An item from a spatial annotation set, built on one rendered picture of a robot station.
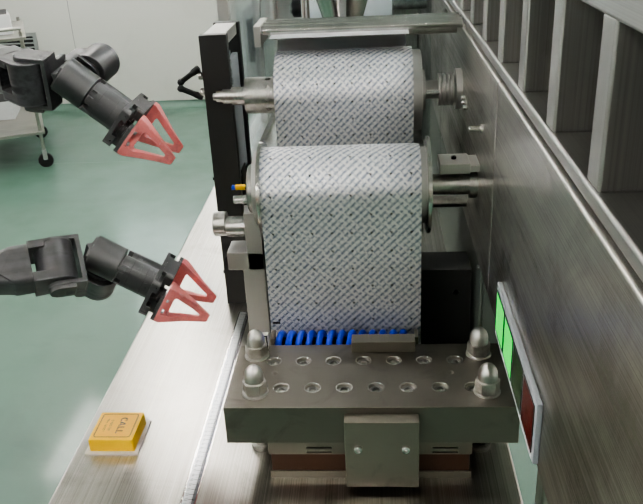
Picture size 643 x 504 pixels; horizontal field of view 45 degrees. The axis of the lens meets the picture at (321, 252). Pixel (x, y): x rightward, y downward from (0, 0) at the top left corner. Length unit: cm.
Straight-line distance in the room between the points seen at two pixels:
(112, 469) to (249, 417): 25
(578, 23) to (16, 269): 83
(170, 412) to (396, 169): 54
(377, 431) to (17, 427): 208
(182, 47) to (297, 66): 557
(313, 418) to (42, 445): 188
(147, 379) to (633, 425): 103
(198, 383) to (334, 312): 30
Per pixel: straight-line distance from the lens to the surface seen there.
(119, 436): 125
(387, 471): 111
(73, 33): 716
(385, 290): 119
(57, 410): 303
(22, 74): 124
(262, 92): 139
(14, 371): 333
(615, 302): 53
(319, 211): 114
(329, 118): 134
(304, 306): 121
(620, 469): 55
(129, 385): 141
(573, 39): 72
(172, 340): 151
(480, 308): 124
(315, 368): 115
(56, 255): 120
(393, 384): 111
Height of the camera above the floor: 166
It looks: 25 degrees down
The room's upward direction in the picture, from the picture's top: 3 degrees counter-clockwise
